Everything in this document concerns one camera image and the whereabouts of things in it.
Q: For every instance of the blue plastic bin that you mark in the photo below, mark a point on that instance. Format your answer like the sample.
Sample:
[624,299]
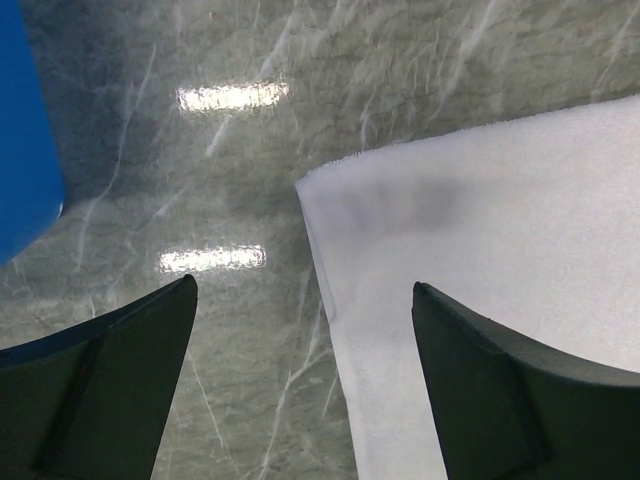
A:
[32,189]

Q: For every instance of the white towel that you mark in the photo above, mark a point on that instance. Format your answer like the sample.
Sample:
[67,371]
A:
[532,223]

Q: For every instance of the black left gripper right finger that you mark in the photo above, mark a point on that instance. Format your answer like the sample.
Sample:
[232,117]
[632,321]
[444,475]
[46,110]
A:
[507,406]

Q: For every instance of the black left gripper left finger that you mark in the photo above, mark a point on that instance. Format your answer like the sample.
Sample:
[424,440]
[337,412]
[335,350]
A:
[92,401]

